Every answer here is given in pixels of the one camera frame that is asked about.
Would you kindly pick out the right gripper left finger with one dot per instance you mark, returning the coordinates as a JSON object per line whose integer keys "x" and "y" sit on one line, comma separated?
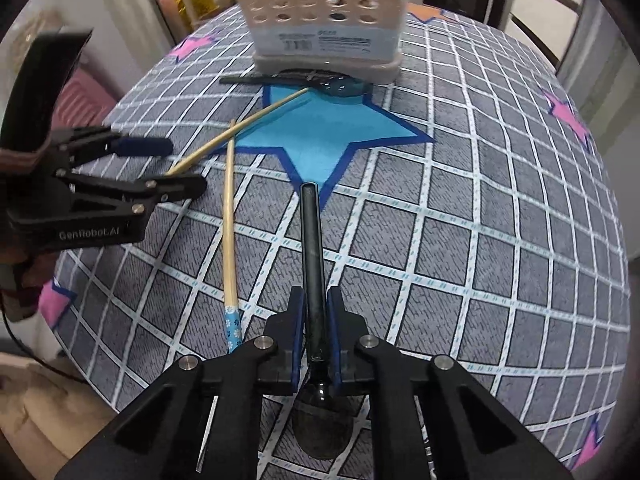
{"x": 200, "y": 419}

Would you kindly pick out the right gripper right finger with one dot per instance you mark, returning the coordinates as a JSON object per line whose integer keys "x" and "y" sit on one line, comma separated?
{"x": 429, "y": 418}

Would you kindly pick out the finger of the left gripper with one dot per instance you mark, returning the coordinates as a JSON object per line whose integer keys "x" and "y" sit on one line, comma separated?
{"x": 85, "y": 144}
{"x": 95, "y": 193}

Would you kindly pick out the long wooden chopstick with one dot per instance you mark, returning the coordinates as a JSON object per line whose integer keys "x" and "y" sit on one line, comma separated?
{"x": 189, "y": 161}

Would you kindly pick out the blue patterned wooden chopstick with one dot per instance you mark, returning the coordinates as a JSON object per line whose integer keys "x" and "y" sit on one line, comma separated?
{"x": 232, "y": 321}

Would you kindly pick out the black spoon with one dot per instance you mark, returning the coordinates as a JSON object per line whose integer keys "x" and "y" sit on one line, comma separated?
{"x": 321, "y": 420}
{"x": 330, "y": 84}

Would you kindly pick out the beige plastic utensil holder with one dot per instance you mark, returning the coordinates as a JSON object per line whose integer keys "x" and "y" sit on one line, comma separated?
{"x": 358, "y": 38}

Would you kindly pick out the pink plastic stool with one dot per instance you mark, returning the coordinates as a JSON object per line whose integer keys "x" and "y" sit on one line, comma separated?
{"x": 83, "y": 102}

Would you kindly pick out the checkered star tablecloth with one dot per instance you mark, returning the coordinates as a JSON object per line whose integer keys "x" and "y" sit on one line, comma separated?
{"x": 465, "y": 217}

